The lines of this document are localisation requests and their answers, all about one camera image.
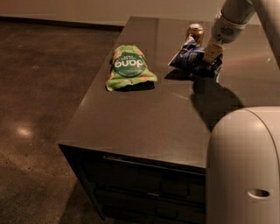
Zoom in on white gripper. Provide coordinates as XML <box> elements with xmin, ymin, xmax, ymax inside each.
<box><xmin>203</xmin><ymin>12</ymin><xmax>245</xmax><ymax>63</ymax></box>

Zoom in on blue chip bag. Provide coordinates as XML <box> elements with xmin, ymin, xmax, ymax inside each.
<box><xmin>169</xmin><ymin>35</ymin><xmax>223</xmax><ymax>81</ymax></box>

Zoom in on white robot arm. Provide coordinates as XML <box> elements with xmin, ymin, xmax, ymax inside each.
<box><xmin>204</xmin><ymin>0</ymin><xmax>280</xmax><ymax>224</ymax></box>

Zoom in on orange soda can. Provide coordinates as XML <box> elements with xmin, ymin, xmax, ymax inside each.
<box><xmin>186</xmin><ymin>24</ymin><xmax>204</xmax><ymax>46</ymax></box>

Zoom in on green snack bag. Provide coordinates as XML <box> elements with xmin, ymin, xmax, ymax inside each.
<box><xmin>106</xmin><ymin>45</ymin><xmax>158</xmax><ymax>91</ymax></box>

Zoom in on dark cabinet with drawers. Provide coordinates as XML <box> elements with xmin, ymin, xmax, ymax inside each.
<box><xmin>59</xmin><ymin>17</ymin><xmax>280</xmax><ymax>224</ymax></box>

